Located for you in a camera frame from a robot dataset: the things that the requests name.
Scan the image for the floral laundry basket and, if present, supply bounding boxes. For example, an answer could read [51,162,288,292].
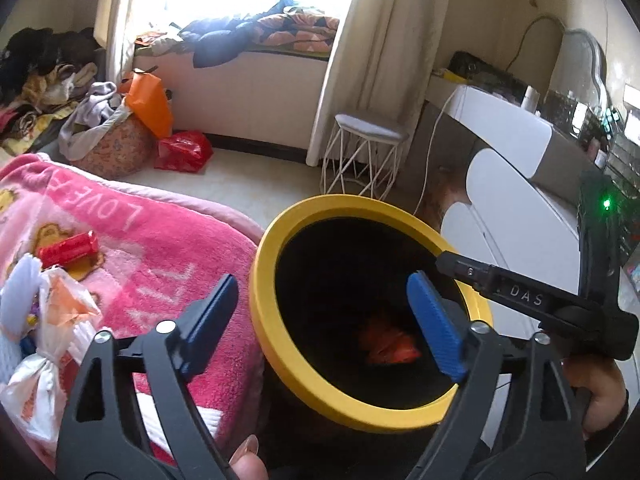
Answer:
[72,115,156,179]

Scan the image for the dark jacket on sill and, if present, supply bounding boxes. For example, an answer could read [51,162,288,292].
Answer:
[178,0,297,68]

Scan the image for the yellow rim trash bin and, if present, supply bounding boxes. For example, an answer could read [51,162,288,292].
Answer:
[248,193,494,435]

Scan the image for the white wire stool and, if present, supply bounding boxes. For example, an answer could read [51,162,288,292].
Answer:
[320,112,409,200]

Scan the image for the red cylindrical wrapper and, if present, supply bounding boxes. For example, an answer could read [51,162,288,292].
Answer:
[36,231,99,268]

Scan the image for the pink cartoon bear blanket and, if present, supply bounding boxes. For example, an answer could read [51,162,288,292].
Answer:
[1,155,262,455]

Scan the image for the white foam net sleeve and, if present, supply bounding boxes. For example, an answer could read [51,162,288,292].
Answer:
[0,254,41,384]

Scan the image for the vanity mirror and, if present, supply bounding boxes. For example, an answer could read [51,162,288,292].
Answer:
[549,28,611,110]

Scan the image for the white orange plastic bag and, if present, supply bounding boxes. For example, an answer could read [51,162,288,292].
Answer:
[1,268,102,455]

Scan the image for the left cream curtain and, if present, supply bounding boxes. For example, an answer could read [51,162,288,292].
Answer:
[93,0,136,84]

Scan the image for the grey clothes in basket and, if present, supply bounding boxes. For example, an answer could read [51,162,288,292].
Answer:
[58,81,132,162]

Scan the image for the pile of clothes on bed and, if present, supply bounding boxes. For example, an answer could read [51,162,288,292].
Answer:
[1,27,100,156]

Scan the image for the right hand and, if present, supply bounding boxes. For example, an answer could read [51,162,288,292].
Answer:
[563,356,627,439]

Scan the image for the red plastic bag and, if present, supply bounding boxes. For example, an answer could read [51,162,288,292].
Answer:
[359,320,422,365]

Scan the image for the white dressing table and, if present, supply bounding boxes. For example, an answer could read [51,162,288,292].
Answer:
[426,76,597,205]

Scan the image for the white shell chair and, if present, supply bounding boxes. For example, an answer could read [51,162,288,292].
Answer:
[439,148,589,340]

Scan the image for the orange paper bag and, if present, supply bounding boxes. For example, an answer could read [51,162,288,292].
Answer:
[119,72,174,140]

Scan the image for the orange patterned quilt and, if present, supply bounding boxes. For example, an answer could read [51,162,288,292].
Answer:
[252,8,340,58]

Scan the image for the dark bag on table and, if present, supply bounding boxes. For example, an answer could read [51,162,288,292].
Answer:
[447,51,528,101]

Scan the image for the right cream curtain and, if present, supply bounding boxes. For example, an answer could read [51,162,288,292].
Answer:
[306,0,449,167]

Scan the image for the cream curtain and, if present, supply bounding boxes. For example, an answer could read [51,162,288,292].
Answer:
[306,0,449,167]
[93,0,136,84]

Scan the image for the left hand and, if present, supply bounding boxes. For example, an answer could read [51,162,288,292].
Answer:
[229,434,269,480]

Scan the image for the white cosmetic bottle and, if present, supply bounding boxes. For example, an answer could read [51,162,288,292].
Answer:
[521,86,540,114]

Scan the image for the red shopping bag on floor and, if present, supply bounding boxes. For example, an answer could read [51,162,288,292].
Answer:
[154,130,214,174]

